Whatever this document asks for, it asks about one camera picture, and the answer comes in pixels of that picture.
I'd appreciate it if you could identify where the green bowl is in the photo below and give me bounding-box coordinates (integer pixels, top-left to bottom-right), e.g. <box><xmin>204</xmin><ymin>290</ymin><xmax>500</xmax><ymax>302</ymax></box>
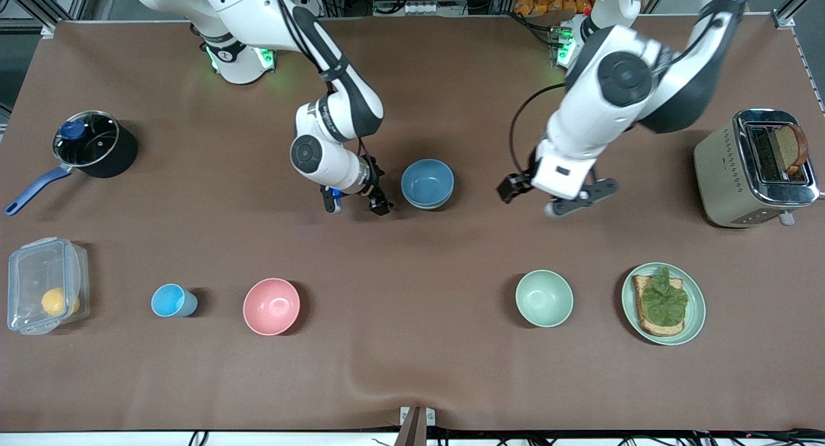
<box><xmin>515</xmin><ymin>269</ymin><xmax>574</xmax><ymax>328</ymax></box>
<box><xmin>403</xmin><ymin>191</ymin><xmax>454</xmax><ymax>211</ymax></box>

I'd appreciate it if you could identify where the blue bowl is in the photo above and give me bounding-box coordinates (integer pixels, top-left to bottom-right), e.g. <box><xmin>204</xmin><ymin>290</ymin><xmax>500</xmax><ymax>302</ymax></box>
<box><xmin>401</xmin><ymin>159</ymin><xmax>455</xmax><ymax>208</ymax></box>

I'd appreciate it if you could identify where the pink bowl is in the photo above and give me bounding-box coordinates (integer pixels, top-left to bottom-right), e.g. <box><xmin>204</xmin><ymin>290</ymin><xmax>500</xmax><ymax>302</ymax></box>
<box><xmin>242</xmin><ymin>278</ymin><xmax>302</xmax><ymax>336</ymax></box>

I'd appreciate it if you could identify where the brown table cloth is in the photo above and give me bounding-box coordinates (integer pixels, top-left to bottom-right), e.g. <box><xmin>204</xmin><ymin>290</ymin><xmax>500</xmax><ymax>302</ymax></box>
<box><xmin>0</xmin><ymin>15</ymin><xmax>825</xmax><ymax>432</ymax></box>

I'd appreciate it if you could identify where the beige metal toaster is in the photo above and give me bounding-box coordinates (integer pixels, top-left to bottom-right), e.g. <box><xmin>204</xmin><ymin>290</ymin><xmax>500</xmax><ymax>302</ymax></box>
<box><xmin>694</xmin><ymin>108</ymin><xmax>821</xmax><ymax>228</ymax></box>

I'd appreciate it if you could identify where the green lettuce leaf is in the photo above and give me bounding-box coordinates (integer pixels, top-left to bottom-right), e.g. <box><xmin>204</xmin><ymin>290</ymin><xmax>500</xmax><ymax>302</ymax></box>
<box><xmin>642</xmin><ymin>266</ymin><xmax>689</xmax><ymax>327</ymax></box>

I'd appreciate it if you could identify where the toast slice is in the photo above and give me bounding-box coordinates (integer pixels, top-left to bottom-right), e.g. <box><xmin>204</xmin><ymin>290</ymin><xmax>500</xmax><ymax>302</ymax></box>
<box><xmin>632</xmin><ymin>275</ymin><xmax>685</xmax><ymax>338</ymax></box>

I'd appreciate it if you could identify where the green plate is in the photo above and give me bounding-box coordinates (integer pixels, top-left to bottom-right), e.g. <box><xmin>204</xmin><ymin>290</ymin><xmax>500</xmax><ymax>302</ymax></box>
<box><xmin>621</xmin><ymin>262</ymin><xmax>706</xmax><ymax>346</ymax></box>

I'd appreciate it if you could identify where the brown bread slice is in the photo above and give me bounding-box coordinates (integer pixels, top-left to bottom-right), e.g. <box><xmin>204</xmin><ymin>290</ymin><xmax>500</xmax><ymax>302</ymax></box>
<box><xmin>770</xmin><ymin>124</ymin><xmax>809</xmax><ymax>176</ymax></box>

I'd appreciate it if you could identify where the light blue cup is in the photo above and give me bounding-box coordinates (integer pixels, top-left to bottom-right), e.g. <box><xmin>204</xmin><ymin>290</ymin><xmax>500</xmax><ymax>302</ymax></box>
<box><xmin>151</xmin><ymin>284</ymin><xmax>199</xmax><ymax>318</ymax></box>

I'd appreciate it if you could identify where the glass lid blue knob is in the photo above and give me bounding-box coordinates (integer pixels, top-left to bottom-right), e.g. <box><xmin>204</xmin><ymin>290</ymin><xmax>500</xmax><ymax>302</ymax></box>
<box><xmin>53</xmin><ymin>111</ymin><xmax>121</xmax><ymax>168</ymax></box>

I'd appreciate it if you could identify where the yellow lemon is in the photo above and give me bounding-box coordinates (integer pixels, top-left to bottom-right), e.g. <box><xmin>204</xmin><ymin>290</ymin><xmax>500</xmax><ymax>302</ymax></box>
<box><xmin>41</xmin><ymin>287</ymin><xmax>81</xmax><ymax>317</ymax></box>

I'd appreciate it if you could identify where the clear plastic lidded container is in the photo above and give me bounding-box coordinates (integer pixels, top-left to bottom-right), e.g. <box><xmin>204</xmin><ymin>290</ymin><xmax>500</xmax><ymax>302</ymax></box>
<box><xmin>7</xmin><ymin>237</ymin><xmax>90</xmax><ymax>336</ymax></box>

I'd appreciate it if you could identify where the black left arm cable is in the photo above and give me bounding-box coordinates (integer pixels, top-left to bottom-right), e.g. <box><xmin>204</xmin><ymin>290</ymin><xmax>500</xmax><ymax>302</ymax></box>
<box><xmin>509</xmin><ymin>83</ymin><xmax>568</xmax><ymax>176</ymax></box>

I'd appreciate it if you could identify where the metal table edge bracket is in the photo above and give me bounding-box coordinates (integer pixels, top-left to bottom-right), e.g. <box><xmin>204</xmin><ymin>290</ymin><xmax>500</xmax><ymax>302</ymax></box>
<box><xmin>400</xmin><ymin>406</ymin><xmax>436</xmax><ymax>446</ymax></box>

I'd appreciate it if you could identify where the black saucepan blue handle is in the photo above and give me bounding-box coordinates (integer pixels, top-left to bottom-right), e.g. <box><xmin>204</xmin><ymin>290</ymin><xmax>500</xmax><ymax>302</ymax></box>
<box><xmin>5</xmin><ymin>110</ymin><xmax>139</xmax><ymax>217</ymax></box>

